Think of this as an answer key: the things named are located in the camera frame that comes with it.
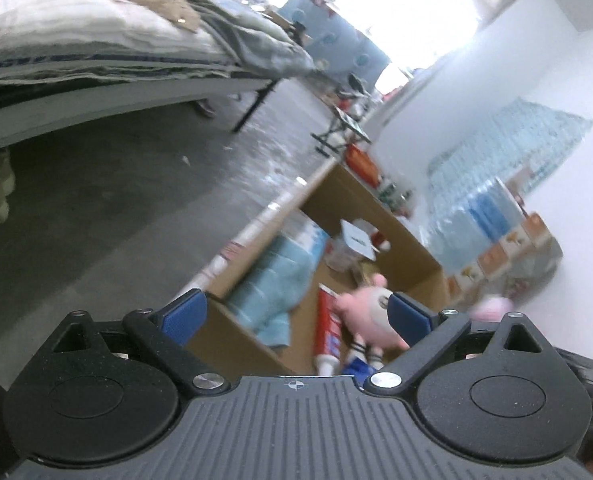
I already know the cardboard box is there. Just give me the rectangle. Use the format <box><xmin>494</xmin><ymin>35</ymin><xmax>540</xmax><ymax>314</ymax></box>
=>
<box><xmin>186</xmin><ymin>160</ymin><xmax>448</xmax><ymax>378</ymax></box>

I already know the orange patterned board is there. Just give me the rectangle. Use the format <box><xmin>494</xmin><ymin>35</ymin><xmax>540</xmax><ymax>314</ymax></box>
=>
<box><xmin>447</xmin><ymin>212</ymin><xmax>563</xmax><ymax>302</ymax></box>

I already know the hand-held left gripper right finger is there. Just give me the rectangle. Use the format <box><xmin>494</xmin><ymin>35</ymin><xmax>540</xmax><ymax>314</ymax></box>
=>
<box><xmin>364</xmin><ymin>292</ymin><xmax>561</xmax><ymax>396</ymax></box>

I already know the red and white toothpaste tube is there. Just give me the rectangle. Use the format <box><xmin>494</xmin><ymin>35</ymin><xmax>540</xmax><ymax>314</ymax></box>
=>
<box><xmin>313</xmin><ymin>284</ymin><xmax>346</xmax><ymax>375</ymax></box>

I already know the floral wall cloth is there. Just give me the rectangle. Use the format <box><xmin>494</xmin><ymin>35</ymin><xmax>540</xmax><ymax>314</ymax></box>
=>
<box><xmin>427</xmin><ymin>100</ymin><xmax>593</xmax><ymax>222</ymax></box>

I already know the light blue towel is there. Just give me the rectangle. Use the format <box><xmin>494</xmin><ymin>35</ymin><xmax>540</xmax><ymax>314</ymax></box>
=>
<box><xmin>226</xmin><ymin>230</ymin><xmax>328</xmax><ymax>349</ymax></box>

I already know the green folding stool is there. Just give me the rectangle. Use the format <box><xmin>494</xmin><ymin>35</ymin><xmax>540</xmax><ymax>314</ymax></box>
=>
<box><xmin>311</xmin><ymin>107</ymin><xmax>373</xmax><ymax>159</ymax></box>

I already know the metal frame bed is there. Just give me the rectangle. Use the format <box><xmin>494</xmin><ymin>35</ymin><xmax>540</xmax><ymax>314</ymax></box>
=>
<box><xmin>0</xmin><ymin>0</ymin><xmax>322</xmax><ymax>162</ymax></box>

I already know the pink plush doll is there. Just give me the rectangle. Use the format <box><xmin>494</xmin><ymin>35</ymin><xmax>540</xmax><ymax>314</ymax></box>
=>
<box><xmin>335</xmin><ymin>274</ymin><xmax>410</xmax><ymax>369</ymax></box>

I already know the small pink plush toy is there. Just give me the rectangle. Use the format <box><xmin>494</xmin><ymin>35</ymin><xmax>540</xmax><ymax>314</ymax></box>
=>
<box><xmin>469</xmin><ymin>296</ymin><xmax>516</xmax><ymax>322</ymax></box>

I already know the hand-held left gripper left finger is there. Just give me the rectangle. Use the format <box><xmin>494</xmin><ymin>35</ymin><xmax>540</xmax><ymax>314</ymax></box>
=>
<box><xmin>51</xmin><ymin>287</ymin><xmax>230</xmax><ymax>395</ymax></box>

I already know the orange bag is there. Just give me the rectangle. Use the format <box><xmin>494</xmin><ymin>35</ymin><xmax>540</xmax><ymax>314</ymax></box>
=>
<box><xmin>345</xmin><ymin>144</ymin><xmax>383</xmax><ymax>187</ymax></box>

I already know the white yogurt cup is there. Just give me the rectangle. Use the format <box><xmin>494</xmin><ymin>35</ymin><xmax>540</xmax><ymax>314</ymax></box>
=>
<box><xmin>327</xmin><ymin>219</ymin><xmax>378</xmax><ymax>274</ymax></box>

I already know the grey quilt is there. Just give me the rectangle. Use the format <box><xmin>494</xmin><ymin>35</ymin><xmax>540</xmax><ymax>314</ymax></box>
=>
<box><xmin>191</xmin><ymin>0</ymin><xmax>323</xmax><ymax>82</ymax></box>

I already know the blue dotted cloth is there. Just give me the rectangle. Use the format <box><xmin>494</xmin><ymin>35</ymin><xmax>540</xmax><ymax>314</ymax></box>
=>
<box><xmin>276</xmin><ymin>0</ymin><xmax>393</xmax><ymax>87</ymax></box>

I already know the blue water jug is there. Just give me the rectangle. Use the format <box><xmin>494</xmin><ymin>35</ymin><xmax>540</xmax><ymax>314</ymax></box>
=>
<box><xmin>427</xmin><ymin>177</ymin><xmax>526</xmax><ymax>274</ymax></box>

